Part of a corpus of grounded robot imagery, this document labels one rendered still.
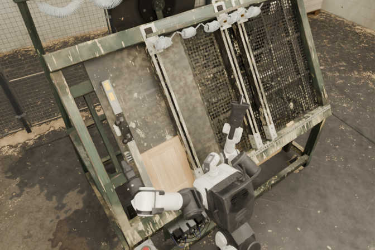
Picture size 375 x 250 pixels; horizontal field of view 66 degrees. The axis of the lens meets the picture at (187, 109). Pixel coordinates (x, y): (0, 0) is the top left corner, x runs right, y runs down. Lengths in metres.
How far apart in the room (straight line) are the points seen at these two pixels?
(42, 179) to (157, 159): 2.01
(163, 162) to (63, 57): 0.94
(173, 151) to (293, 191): 1.73
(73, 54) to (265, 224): 2.34
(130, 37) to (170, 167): 0.93
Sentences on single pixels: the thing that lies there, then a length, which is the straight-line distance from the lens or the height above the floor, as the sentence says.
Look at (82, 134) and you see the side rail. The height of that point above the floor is 1.50.
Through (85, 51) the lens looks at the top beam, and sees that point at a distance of 1.81.
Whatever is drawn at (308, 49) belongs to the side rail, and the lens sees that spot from 2.94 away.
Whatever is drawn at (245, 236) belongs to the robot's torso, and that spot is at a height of 1.07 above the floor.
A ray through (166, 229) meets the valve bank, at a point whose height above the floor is 0.74.
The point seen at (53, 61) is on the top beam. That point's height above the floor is 1.90.
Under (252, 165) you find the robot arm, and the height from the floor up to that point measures 1.33.
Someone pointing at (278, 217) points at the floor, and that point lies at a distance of 3.21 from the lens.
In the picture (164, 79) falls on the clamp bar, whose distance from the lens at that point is 1.99.
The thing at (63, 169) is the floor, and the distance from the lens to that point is 3.77.
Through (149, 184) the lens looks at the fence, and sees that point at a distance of 2.04.
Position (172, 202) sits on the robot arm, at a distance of 1.50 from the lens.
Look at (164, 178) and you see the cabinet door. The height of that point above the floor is 1.03.
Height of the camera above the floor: 2.73
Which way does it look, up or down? 41 degrees down
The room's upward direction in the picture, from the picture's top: 2 degrees counter-clockwise
